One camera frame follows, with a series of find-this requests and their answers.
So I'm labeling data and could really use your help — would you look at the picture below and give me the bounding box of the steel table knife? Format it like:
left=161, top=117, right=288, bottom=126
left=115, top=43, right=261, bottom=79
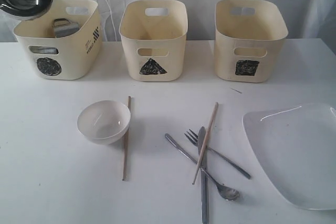
left=197, top=126, right=209, bottom=223

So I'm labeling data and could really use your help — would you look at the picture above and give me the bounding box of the white plastic bowl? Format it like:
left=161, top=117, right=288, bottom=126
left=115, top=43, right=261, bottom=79
left=77, top=100, right=131, bottom=145

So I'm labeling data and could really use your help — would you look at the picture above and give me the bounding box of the steel mug with loop handle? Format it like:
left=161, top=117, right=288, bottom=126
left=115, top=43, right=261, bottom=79
left=52, top=18, right=80, bottom=38

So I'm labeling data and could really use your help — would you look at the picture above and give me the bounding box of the steel mug with wire handle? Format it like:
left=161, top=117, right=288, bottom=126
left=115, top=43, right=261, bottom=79
left=29, top=46, right=59, bottom=55

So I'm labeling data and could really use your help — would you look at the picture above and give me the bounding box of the wooden chopstick left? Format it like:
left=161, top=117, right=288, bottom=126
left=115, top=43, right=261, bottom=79
left=122, top=95, right=132, bottom=182

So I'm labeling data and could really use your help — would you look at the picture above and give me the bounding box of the wooden chopstick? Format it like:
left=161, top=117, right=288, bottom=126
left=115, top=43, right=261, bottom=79
left=122, top=95, right=132, bottom=182
left=192, top=102, right=219, bottom=185

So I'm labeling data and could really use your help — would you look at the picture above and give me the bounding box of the steel fork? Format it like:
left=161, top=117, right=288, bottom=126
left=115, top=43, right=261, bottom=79
left=184, top=129, right=252, bottom=179

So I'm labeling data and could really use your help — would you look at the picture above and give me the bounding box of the wooden chopstick right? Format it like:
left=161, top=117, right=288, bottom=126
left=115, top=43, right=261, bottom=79
left=192, top=102, right=219, bottom=185

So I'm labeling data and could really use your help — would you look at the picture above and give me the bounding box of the cream bin with black triangle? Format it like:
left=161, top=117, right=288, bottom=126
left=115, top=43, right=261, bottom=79
left=119, top=0, right=188, bottom=82

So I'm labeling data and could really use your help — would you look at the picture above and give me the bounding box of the cream bin with black circle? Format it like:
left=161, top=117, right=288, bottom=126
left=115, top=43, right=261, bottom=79
left=13, top=0, right=102, bottom=80

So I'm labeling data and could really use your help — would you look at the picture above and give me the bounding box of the cream bin with black square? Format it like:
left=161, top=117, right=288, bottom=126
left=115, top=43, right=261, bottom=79
left=214, top=0, right=288, bottom=83

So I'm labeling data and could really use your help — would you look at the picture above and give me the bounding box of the steel spoon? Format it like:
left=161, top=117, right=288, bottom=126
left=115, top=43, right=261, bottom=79
left=165, top=133, right=240, bottom=201

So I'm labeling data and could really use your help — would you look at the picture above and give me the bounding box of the white square plate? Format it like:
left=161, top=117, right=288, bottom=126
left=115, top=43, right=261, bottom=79
left=243, top=103, right=335, bottom=210

